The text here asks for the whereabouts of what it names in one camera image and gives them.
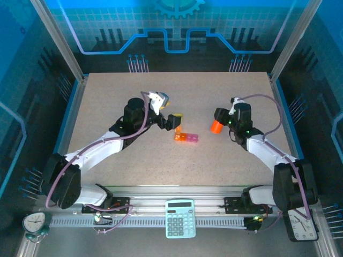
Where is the orange pill bottle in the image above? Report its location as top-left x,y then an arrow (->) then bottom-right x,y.
210,119 -> 223,134

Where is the orange and pink pill organizer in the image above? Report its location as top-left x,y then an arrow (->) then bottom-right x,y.
174,125 -> 199,144

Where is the teal calculator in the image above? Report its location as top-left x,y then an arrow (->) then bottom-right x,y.
165,199 -> 197,239

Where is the black rectangular clock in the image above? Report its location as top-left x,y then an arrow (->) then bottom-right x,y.
284,206 -> 320,243

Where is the green alarm clock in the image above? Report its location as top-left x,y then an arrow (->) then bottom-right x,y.
22,211 -> 53,243

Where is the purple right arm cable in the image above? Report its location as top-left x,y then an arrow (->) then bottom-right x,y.
240,93 -> 313,233

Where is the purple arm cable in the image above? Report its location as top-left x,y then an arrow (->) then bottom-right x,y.
45,90 -> 135,235
240,93 -> 313,233

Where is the aluminium side rail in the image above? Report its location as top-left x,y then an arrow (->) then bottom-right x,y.
267,74 -> 316,196
40,74 -> 90,196

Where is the aluminium front rail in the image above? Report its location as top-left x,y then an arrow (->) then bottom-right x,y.
34,185 -> 321,218

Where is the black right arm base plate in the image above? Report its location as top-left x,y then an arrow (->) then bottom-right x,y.
223,196 -> 273,215

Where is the aluminium frame post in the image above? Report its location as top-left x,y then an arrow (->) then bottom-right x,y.
269,0 -> 323,82
29,0 -> 88,81

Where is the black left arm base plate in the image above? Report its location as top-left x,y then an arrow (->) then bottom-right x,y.
81,196 -> 131,215

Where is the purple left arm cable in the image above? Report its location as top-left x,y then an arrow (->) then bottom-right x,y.
45,90 -> 135,235

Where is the slotted grey cable duct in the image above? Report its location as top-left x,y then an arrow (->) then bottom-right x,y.
49,216 -> 249,229

